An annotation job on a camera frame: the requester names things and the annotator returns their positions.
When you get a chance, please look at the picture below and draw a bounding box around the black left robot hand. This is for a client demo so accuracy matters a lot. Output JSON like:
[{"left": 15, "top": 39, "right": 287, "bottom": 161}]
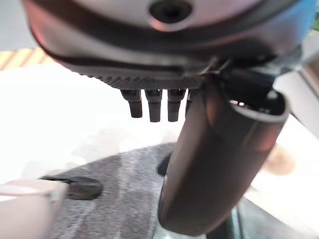
[{"left": 21, "top": 0, "right": 314, "bottom": 237}]

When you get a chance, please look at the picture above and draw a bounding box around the dark robot foot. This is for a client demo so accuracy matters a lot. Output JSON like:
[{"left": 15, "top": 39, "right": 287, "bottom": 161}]
[
  {"left": 157, "top": 153, "right": 173, "bottom": 178},
  {"left": 39, "top": 175, "right": 103, "bottom": 201}
]

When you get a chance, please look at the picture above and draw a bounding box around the striped wooden slat panel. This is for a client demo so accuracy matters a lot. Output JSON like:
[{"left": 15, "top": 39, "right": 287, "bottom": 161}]
[{"left": 0, "top": 48, "right": 52, "bottom": 71}]

